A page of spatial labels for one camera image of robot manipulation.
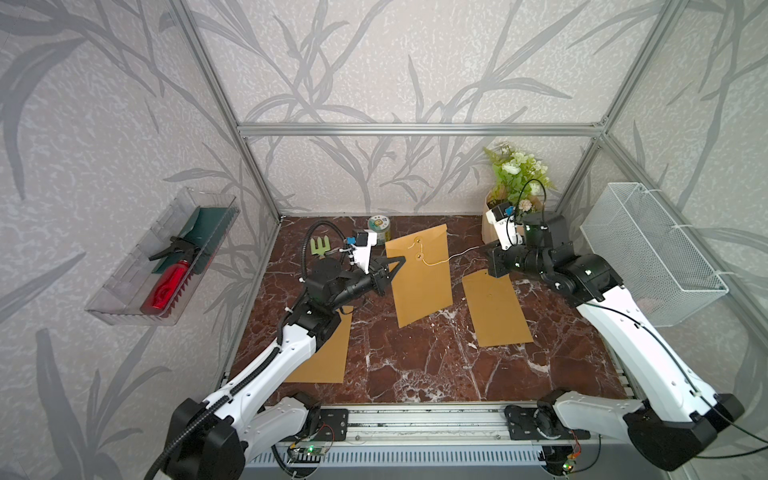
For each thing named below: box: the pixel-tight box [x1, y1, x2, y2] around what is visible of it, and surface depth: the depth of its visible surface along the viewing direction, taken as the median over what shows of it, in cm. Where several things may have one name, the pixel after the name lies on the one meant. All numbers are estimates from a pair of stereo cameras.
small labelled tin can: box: [368, 214, 391, 246], surface depth 110 cm
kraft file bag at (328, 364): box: [285, 306, 354, 383], surface depth 83 cm
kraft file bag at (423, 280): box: [385, 224, 454, 328], surface depth 73 cm
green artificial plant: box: [484, 143, 556, 213], surface depth 96 cm
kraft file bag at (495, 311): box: [462, 269, 534, 348], surface depth 96 cm
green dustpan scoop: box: [152, 206, 236, 275], surface depth 68 cm
